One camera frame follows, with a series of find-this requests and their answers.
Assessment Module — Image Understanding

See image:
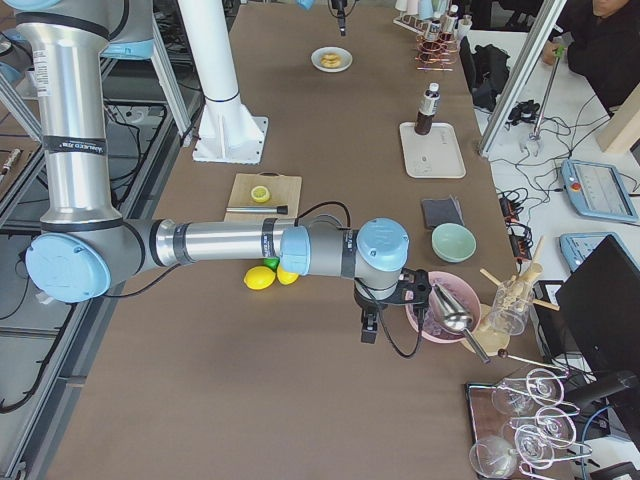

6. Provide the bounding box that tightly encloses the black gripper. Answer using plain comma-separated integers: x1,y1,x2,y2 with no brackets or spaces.
329,0,348,36
354,278,384,344

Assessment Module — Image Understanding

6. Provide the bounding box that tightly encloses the white round plate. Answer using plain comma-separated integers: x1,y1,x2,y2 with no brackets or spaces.
310,46,353,73

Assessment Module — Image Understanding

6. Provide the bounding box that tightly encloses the glazed twisted donut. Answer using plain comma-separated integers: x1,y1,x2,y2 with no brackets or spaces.
320,52,342,69

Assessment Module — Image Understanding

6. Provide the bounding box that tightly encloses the dark tea bottle on tray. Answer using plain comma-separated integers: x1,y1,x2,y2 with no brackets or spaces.
414,82,440,135

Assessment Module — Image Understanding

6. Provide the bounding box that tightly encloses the cream rabbit tray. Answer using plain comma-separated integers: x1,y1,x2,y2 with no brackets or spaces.
399,122,466,179

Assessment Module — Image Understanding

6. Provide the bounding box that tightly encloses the wine glass rack tray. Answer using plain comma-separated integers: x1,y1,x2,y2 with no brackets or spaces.
465,367,592,479

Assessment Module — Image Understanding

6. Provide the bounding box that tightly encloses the pink ice bowl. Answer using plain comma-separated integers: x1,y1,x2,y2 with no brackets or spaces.
422,271,481,344

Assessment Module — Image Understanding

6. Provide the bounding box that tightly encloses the steel ice scoop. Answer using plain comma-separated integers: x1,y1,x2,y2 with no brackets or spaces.
432,283,490,364

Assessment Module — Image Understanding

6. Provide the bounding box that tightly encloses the tea bottle in rack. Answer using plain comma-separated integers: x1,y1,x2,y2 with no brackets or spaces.
441,4,458,42
425,18,441,43

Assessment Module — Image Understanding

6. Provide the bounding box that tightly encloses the yellow lemon far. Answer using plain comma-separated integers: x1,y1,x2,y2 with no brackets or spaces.
276,264,299,285

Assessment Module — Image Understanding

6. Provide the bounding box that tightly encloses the yellow lemon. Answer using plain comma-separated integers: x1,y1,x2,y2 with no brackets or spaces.
243,265,276,291
276,264,299,285

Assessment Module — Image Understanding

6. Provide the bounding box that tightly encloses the green lime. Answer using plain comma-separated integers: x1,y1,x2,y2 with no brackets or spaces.
263,257,280,271

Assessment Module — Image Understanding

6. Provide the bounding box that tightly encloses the mint green bowl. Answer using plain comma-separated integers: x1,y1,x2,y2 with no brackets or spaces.
431,223,477,263

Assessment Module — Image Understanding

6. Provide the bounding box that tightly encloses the yellow lemon near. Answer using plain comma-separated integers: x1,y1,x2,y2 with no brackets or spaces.
243,265,276,291

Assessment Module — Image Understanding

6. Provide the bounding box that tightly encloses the round wooden stand base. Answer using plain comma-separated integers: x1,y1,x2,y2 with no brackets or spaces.
473,319,511,357

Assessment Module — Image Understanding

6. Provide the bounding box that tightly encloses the grey folded cloth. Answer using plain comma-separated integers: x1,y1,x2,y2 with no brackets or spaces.
421,196,465,229

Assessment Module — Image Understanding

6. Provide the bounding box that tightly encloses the clear glass pitcher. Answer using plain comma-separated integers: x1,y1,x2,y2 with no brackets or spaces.
488,279,533,336

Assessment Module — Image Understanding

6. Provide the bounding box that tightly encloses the steel cylindrical muddler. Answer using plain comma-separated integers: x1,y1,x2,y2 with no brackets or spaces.
226,205,289,215

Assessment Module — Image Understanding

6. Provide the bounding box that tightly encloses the half lemon slice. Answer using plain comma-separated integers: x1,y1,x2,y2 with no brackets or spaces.
250,185,271,204

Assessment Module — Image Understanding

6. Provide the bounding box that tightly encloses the wooden cutting board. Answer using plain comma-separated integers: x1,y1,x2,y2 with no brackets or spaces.
224,173,302,222

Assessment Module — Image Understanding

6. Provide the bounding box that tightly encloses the blue teach pendant near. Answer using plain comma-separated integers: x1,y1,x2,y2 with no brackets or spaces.
559,232,620,272

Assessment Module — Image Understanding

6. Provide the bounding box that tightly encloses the blue teach pendant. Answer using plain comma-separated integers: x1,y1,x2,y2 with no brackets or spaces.
561,159,639,223
559,232,620,272

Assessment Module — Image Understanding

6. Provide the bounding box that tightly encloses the black monitor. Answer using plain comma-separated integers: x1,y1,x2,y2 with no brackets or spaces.
556,235,639,374

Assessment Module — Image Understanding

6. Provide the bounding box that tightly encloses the seated person in black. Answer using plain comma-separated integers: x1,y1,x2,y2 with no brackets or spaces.
556,1,639,110

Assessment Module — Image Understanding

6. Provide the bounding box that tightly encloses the blue teach pendant far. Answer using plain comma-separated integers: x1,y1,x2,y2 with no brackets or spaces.
561,159,639,223

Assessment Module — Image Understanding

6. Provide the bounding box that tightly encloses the copper wire bottle rack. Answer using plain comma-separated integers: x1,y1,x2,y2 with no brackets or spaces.
415,32,458,71

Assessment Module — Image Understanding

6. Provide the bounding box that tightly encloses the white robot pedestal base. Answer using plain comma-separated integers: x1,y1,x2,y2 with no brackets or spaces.
179,0,268,165

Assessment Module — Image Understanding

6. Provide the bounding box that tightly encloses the aluminium frame post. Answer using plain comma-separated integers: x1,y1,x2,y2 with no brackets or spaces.
478,0,566,157

